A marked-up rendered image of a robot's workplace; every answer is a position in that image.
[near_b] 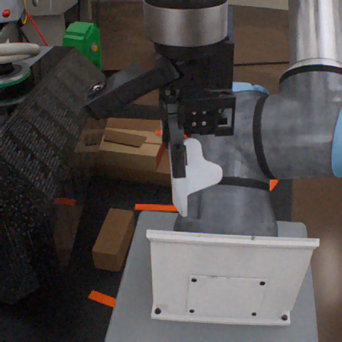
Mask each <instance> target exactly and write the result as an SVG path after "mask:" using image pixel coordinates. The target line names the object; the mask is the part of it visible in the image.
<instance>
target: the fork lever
mask: <svg viewBox="0 0 342 342"><path fill-rule="evenodd" d="M16 23H17V21H8V22H7V23H6V24H5V26H4V27H3V29H2V31H1V32H0V44H5V43H6V41H7V39H8V37H9V35H10V34H11V32H12V30H13V28H14V26H15V25H16Z"/></svg>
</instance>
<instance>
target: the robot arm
mask: <svg viewBox="0 0 342 342"><path fill-rule="evenodd" d="M288 5H289V50H290V52H289V61H290V66H289V68H288V69H287V70H286V71H285V72H284V73H282V74H281V76H280V78H279V94H275V95H270V93H269V92H268V91H267V90H266V89H265V88H263V87H262V86H261V85H253V86H252V85H251V84H250V83H245V82H233V78H234V74H233V68H234V42H233V41H232V40H230V36H229V34H228V33H227V6H228V0H144V4H143V9H144V30H145V35H146V37H147V38H148V39H150V40H151V41H153V42H154V50H155V52H154V53H152V54H150V55H149V56H146V57H145V58H143V59H142V60H139V61H138V62H136V63H134V64H132V65H131V66H129V67H127V68H124V69H123V70H121V71H119V72H117V73H115V74H114V75H112V76H110V77H108V78H107V79H103V80H102V81H100V82H99V83H97V84H95V85H94V86H92V87H91V88H90V89H89V90H88V91H87V93H86V97H85V104H84V107H85V108H86V110H87V111H88V112H89V114H90V115H91V116H92V118H93V119H94V120H95V121H97V120H99V119H101V118H103V117H104V116H106V115H109V114H111V113H112V112H113V111H116V110H118V109H119V108H121V107H123V106H125V105H128V104H129V103H130V102H132V101H134V100H135V99H137V98H140V97H141V96H143V95H146V94H148V93H149V92H152V91H153V90H155V89H158V95H159V107H160V122H161V139H162V142H164V143H165V144H168V145H169V163H170V170H171V183H172V192H173V204H174V206H175V207H176V209H177V211H178V212H179V213H178V215H177V217H176V220H175V223H174V227H173V231H174V232H185V233H195V234H226V235H236V236H257V237H278V236H279V229H278V226H277V223H276V219H275V215H274V212H273V208H272V206H271V203H270V200H269V190H270V180H271V179H298V178H319V177H337V178H340V177H342V0H288ZM190 134H191V135H192V136H191V138H187V139H185V140H184V135H190ZM184 145H185V146H186V161H187V165H186V162H185V151H184Z"/></svg>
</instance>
